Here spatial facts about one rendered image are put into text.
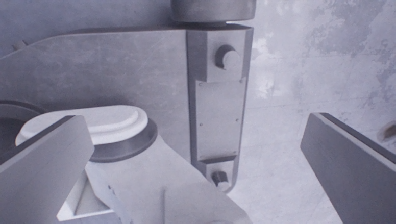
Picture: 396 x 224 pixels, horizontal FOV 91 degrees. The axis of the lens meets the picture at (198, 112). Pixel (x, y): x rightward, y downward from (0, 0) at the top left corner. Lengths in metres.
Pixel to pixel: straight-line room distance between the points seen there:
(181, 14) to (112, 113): 0.25
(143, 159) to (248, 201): 0.88
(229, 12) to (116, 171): 0.35
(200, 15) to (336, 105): 0.74
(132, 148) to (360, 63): 0.88
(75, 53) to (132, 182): 0.29
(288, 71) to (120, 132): 0.62
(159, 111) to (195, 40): 0.19
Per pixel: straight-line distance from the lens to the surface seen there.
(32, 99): 0.55
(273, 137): 0.91
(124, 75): 0.47
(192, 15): 0.44
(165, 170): 0.32
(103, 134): 0.35
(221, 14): 0.44
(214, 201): 0.25
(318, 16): 0.80
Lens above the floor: 0.61
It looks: 60 degrees down
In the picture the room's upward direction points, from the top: 157 degrees clockwise
